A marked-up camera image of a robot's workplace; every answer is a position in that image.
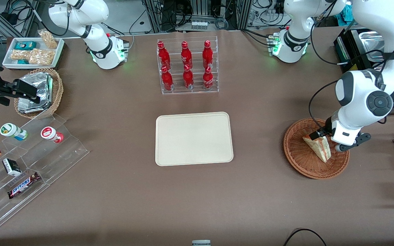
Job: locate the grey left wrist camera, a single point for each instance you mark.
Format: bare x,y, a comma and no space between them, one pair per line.
354,141

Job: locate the oval light wicker basket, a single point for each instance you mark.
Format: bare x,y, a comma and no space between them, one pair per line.
57,92

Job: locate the stainless steel pan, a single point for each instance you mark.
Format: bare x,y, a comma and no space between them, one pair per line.
371,44

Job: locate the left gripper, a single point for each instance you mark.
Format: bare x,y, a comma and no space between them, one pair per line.
324,132

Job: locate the white rectangular snack tray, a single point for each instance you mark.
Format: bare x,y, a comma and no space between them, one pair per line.
9,63

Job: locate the clear acrylic stepped rack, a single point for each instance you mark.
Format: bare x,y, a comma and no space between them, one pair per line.
56,160

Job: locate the small grey device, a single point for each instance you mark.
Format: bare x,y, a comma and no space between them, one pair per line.
201,243

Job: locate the large clear bag of crackers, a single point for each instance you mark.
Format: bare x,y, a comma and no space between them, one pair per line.
41,57

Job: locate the small black white box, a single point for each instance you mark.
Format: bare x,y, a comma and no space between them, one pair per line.
11,167

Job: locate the clear acrylic bottle rack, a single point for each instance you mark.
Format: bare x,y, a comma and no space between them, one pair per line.
197,90

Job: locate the round brown wicker basket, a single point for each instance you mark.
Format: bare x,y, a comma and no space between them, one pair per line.
303,160

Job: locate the triangle sandwich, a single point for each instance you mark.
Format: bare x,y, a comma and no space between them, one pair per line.
320,148

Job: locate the green lid yogurt cup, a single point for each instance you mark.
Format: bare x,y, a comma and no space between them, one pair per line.
10,131

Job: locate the aluminium foil container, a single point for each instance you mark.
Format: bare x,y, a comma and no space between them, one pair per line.
41,87

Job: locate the white power strip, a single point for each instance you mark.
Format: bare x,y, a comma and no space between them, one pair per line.
199,25

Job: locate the red lid yogurt cup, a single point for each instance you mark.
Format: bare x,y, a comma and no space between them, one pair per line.
50,134

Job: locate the teal snack box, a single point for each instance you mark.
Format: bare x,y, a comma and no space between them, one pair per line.
25,45

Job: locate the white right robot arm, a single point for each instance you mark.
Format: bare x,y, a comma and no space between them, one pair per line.
97,34

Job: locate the beige plastic tray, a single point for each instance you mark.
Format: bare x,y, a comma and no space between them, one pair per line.
193,138

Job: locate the clear bag of peanuts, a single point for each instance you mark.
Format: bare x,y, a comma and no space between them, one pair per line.
48,39

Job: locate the red cola bottle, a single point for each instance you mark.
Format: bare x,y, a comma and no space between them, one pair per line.
163,56
208,80
188,79
167,81
207,54
185,55

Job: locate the Snickers chocolate bar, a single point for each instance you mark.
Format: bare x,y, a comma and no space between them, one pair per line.
23,185

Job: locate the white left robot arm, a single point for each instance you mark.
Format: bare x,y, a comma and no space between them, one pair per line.
371,20

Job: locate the black metal shelf unit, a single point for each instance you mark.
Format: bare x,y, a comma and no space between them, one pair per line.
351,51

